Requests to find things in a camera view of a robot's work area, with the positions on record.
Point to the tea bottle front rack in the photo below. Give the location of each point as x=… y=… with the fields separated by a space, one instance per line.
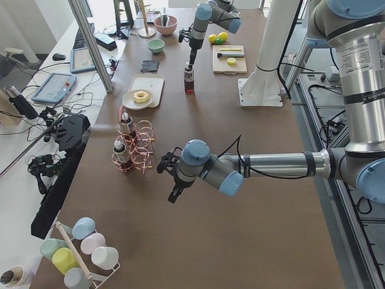
x=122 y=155

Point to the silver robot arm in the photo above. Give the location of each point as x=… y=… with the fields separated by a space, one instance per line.
x=222 y=13
x=353 y=28

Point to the halved lemon on board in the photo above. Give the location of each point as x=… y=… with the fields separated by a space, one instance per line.
x=231 y=61

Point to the aluminium frame post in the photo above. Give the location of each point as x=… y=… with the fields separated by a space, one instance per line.
x=81 y=19

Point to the white round plate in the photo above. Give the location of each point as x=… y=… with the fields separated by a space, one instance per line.
x=128 y=102

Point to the black keyboard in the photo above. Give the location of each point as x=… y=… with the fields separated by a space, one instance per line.
x=79 y=41

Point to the yellow plastic cup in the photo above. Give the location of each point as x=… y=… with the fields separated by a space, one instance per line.
x=64 y=260

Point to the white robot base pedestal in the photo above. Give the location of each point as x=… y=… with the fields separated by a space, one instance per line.
x=262 y=87

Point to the tea bottle dark liquid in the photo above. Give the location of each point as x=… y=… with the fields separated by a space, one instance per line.
x=188 y=77

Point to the dark grey folded cloth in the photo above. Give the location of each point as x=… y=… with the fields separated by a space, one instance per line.
x=149 y=65

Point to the copper wire bottle rack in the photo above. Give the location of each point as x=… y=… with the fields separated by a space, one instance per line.
x=140 y=148

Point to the metal ice scoop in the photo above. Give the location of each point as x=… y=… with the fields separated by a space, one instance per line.
x=164 y=19

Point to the paper coffee cup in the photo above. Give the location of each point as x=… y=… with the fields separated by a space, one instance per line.
x=17 y=276

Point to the black thermos bottle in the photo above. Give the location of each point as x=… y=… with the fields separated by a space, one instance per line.
x=21 y=104

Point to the tea bottle rack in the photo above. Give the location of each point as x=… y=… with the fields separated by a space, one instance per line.
x=127 y=126
x=122 y=155

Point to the blue plastic cup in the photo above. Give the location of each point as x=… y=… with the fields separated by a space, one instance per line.
x=84 y=227

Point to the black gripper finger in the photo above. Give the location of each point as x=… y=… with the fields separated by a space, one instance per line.
x=192 y=57
x=175 y=193

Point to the cream rectangular tray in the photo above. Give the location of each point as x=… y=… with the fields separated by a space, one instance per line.
x=153 y=83

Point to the pink bowl with ice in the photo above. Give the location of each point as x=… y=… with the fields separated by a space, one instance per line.
x=169 y=30

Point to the green plastic cup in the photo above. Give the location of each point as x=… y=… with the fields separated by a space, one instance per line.
x=50 y=246

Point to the grey plastic cup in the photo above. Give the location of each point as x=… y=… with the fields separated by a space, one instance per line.
x=76 y=279

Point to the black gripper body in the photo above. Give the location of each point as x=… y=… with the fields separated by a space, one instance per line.
x=194 y=46
x=179 y=182

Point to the white wire cup rack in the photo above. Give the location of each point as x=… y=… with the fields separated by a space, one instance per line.
x=92 y=272

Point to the white plastic cup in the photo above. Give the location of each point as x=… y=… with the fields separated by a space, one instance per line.
x=105 y=257

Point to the tea bottle rear rack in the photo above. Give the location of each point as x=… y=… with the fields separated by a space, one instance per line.
x=127 y=126

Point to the blue teach pendant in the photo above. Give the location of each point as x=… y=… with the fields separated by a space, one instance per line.
x=81 y=61
x=55 y=88

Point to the wooden cutting board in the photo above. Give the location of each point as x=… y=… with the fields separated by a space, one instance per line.
x=220 y=64

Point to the glazed ring donut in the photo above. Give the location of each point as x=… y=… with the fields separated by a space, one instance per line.
x=141 y=96

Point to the knife with black handle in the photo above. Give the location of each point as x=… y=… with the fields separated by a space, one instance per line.
x=230 y=55

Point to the pink plastic cup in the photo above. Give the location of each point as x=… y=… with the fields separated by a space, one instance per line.
x=90 y=243

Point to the mint green bowl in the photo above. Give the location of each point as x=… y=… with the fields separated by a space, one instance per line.
x=155 y=46

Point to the black computer mouse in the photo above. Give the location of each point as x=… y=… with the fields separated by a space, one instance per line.
x=58 y=57

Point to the green lime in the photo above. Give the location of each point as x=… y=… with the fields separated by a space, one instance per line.
x=219 y=41

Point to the yellow green peeler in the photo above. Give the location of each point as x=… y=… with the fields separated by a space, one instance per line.
x=230 y=49

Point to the wooden mug tree stand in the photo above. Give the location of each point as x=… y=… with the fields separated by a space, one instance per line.
x=146 y=32

